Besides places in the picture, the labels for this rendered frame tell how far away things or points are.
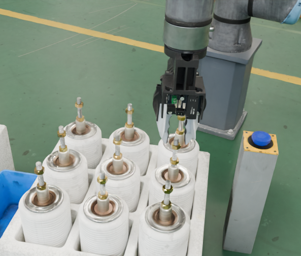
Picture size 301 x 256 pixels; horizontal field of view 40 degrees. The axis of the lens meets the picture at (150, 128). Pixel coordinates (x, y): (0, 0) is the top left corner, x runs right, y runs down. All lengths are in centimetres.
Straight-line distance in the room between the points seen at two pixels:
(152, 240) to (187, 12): 40
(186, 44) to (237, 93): 73
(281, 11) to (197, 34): 62
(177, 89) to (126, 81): 107
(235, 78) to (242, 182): 50
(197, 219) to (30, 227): 34
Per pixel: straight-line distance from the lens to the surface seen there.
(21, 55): 201
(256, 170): 90
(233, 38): 131
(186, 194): 85
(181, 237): 77
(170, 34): 66
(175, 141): 81
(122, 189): 86
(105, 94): 164
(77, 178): 89
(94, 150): 99
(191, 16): 64
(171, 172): 85
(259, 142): 87
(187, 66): 66
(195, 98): 69
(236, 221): 100
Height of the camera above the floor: 82
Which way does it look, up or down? 35 degrees down
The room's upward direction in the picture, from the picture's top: 3 degrees clockwise
